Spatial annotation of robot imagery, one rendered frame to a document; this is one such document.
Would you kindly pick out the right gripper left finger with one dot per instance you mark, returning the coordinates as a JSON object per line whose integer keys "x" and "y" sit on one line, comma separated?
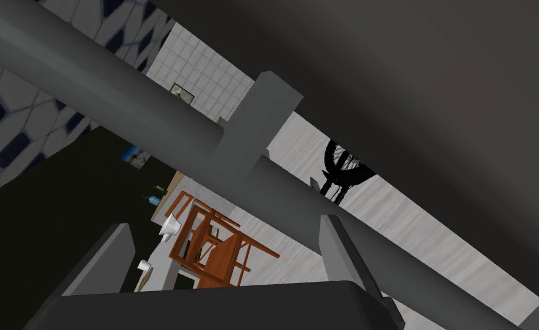
{"x": 106, "y": 266}

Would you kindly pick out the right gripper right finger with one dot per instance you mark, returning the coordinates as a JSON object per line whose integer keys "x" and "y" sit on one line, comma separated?
{"x": 343, "y": 256}

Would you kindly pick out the pale table with cups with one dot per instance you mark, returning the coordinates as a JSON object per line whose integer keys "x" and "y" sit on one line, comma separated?
{"x": 161, "y": 256}

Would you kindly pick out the black bicycle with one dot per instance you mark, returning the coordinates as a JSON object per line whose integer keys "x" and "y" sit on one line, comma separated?
{"x": 343, "y": 167}

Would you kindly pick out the brown wooden chair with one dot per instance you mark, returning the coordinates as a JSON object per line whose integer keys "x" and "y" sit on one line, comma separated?
{"x": 221, "y": 256}
{"x": 180, "y": 206}

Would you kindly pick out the blue wall picture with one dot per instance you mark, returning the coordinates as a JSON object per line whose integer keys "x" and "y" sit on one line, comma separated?
{"x": 134, "y": 156}

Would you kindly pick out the dark framed wall picture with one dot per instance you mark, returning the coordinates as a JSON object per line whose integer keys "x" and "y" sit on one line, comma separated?
{"x": 182, "y": 93}

